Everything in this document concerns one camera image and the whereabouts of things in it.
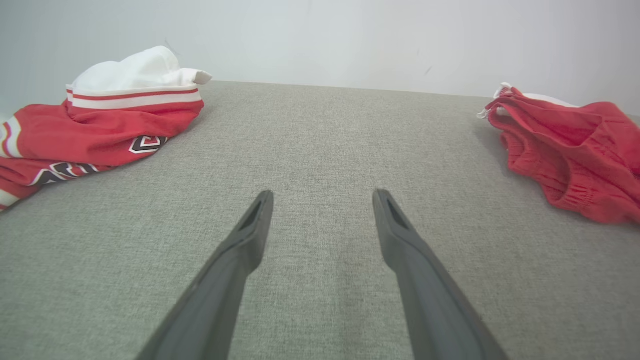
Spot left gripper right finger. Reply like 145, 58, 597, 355
372, 188, 508, 360

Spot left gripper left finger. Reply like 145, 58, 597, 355
135, 190, 275, 360

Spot grey fabric sofa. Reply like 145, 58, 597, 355
0, 80, 640, 360

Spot red shorts with white stripe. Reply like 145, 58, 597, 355
477, 82, 640, 225

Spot red white basketball jersey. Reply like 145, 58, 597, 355
0, 46, 213, 213

